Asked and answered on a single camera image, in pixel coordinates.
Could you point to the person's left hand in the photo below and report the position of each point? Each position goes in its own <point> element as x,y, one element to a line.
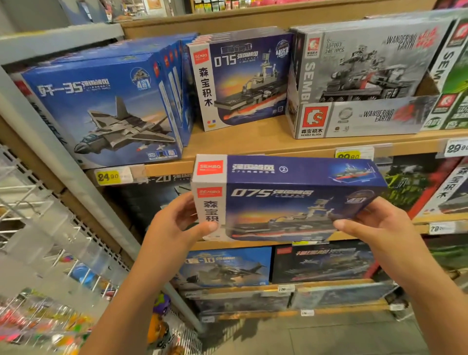
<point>172,245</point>

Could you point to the person's right hand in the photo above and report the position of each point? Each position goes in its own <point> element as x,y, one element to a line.
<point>384,241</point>

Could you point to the orange toy packet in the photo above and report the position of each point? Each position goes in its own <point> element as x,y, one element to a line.
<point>155,329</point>

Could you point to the pile of small toy packets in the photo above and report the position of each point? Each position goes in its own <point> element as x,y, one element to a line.
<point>36,322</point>

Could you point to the row of green tank boxes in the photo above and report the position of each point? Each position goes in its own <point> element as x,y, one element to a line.
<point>457,73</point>

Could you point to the row of blue warship boxes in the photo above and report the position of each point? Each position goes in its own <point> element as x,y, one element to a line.
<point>241,73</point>

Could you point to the row of grey vehicle boxes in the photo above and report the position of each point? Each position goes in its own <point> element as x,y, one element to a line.
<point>365,55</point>

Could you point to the person's left forearm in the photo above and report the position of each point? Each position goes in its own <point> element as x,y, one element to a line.
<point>124,322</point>

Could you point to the wooden shelf unit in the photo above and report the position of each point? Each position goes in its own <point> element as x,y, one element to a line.
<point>263,139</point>

